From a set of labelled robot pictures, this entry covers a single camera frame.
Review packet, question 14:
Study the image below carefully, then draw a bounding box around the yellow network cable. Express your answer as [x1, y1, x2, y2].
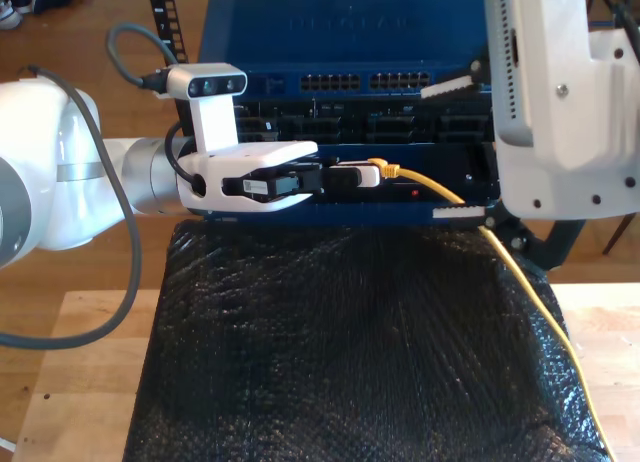
[368, 157, 617, 462]

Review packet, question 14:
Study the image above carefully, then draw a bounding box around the black rack server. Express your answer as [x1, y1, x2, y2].
[234, 99, 496, 146]

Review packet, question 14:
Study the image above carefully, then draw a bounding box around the black rack drawer tray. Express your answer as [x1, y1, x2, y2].
[309, 142, 501, 206]

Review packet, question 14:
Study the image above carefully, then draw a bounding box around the black chair with blue seat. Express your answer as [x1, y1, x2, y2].
[584, 0, 632, 33]

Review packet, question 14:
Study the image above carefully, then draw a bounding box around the black bubble wrap mat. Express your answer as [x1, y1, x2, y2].
[122, 217, 614, 462]

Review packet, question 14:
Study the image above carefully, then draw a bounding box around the white shoe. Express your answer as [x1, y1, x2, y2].
[0, 0, 22, 31]

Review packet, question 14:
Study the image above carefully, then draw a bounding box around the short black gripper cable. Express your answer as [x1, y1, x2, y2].
[163, 121, 207, 196]

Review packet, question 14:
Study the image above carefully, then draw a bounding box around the thick black camera cable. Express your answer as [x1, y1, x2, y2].
[612, 0, 640, 46]

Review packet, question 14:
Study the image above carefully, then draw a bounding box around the blue network switch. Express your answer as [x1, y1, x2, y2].
[197, 0, 496, 103]

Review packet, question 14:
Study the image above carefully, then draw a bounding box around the grey camera cable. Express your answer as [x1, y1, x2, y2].
[0, 22, 174, 351]

